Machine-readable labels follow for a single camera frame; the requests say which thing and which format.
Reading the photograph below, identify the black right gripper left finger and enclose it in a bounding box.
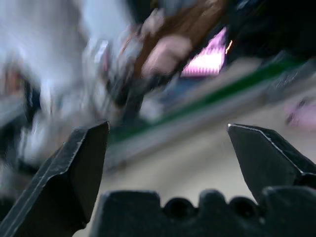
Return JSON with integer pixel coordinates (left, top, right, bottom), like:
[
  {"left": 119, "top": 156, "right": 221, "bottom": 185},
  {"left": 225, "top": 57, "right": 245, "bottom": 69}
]
[{"left": 0, "top": 119, "right": 111, "bottom": 237}]

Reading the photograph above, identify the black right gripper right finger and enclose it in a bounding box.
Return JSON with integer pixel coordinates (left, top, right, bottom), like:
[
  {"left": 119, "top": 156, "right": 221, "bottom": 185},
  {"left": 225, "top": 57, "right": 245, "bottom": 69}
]
[{"left": 227, "top": 123, "right": 316, "bottom": 206}]

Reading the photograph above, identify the pink shoe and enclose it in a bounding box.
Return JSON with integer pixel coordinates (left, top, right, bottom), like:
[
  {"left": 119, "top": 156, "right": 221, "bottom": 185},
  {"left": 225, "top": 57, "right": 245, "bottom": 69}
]
[{"left": 283, "top": 97, "right": 316, "bottom": 129}]

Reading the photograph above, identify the green table edge strip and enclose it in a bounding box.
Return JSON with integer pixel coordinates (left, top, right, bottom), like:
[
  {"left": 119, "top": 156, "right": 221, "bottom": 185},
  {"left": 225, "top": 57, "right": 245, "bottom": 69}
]
[{"left": 108, "top": 60, "right": 306, "bottom": 147}]

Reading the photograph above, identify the person in brown clothing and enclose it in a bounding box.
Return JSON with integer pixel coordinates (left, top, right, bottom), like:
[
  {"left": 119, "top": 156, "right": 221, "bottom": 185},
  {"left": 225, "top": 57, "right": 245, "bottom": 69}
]
[{"left": 118, "top": 0, "right": 230, "bottom": 80}]

